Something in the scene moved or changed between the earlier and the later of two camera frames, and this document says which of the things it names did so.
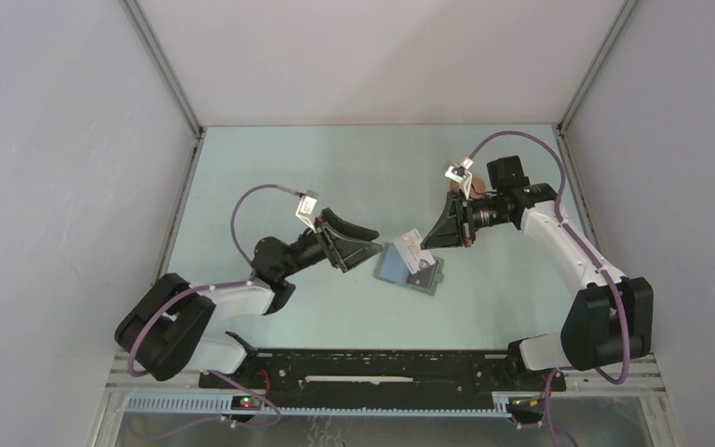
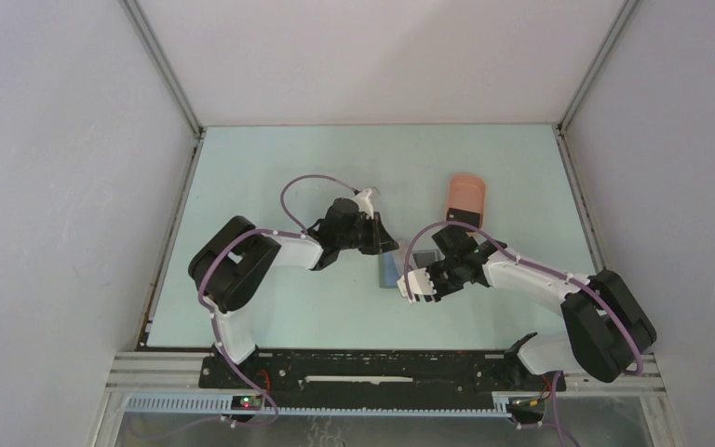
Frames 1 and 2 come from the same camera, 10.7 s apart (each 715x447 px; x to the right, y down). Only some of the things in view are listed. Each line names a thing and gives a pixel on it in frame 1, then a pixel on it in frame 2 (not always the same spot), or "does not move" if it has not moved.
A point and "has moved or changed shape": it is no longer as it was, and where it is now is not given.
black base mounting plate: [382, 372] does not move
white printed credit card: [411, 250] has moved or changed shape
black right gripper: [451, 230] -> [440, 292]
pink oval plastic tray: [477, 187] does not move
